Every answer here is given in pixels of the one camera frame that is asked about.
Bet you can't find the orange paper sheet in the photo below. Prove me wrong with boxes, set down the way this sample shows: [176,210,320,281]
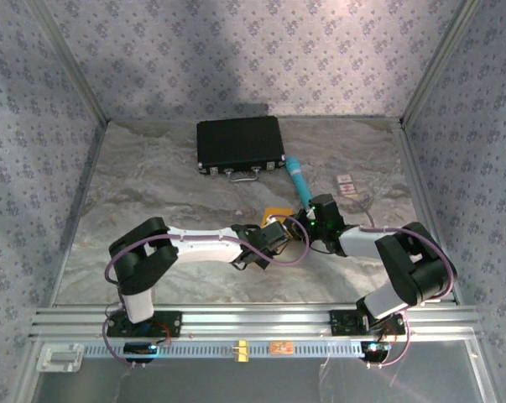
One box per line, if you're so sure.
[261,207,295,230]

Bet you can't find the small printed card box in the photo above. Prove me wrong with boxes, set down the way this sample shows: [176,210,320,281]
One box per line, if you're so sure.
[335,174,359,199]

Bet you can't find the teal marker pen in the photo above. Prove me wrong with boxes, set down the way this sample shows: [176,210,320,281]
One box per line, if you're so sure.
[284,155,315,207]

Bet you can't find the black briefcase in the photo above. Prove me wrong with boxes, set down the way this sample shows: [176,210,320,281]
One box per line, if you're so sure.
[196,116,287,183]

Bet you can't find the clear acrylic panel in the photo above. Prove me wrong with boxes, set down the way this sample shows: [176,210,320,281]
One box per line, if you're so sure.
[25,335,499,403]

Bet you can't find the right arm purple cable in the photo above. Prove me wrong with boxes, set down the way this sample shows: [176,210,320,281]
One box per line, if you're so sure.
[342,196,456,370]

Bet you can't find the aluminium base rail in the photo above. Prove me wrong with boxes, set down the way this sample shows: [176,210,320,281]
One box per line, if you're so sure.
[29,305,483,339]

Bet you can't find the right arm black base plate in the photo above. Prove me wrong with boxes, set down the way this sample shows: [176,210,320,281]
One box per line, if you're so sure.
[329,309,406,337]

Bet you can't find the aluminium side rail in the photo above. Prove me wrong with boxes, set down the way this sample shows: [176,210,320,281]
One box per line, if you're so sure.
[391,125,463,306]
[46,119,110,308]

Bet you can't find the slotted grey cable duct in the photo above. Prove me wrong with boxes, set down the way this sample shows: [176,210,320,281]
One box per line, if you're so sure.
[82,338,365,358]

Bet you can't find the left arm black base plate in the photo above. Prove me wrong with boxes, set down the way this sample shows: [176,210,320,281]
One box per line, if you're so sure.
[106,309,183,338]

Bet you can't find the aluminium frame post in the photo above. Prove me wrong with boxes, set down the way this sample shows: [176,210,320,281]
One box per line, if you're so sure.
[399,0,483,129]
[25,0,111,125]

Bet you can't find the grey plastic bracket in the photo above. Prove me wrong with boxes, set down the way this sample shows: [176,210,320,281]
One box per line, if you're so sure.
[36,343,85,373]

